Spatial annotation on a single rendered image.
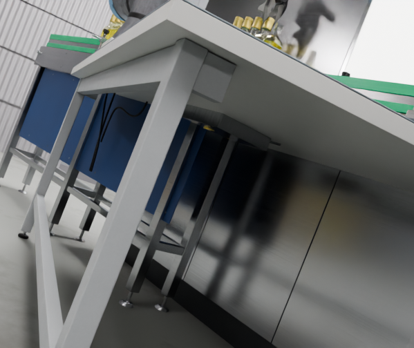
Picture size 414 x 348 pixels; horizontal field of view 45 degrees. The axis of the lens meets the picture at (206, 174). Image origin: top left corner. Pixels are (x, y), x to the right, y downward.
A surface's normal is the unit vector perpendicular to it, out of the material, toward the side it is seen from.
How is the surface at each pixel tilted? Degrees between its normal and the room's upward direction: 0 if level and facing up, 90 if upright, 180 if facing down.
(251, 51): 90
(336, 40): 90
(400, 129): 90
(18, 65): 90
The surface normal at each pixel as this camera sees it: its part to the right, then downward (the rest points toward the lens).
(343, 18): -0.70, -0.27
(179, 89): 0.33, 0.15
